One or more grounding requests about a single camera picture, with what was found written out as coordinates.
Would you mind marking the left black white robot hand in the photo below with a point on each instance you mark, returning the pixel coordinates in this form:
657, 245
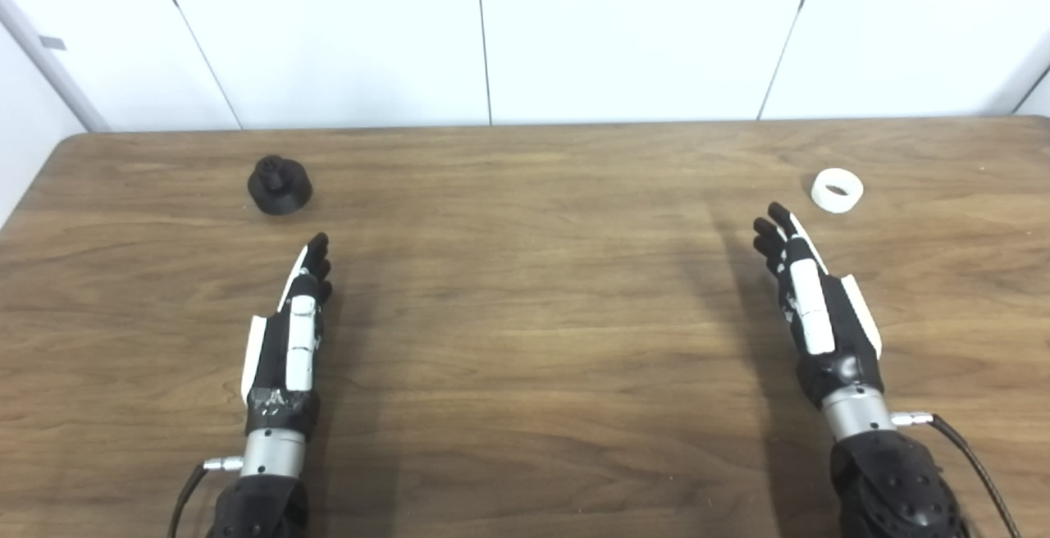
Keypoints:
279, 357

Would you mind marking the grey wall corner strip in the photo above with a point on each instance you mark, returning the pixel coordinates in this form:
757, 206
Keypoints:
49, 62

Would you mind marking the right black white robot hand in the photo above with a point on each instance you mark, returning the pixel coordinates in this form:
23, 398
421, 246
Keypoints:
828, 333

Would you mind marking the round black part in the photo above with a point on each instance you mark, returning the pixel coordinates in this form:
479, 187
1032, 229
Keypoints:
280, 189

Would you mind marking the small grey wall tag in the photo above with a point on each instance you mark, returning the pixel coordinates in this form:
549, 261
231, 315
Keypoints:
52, 43

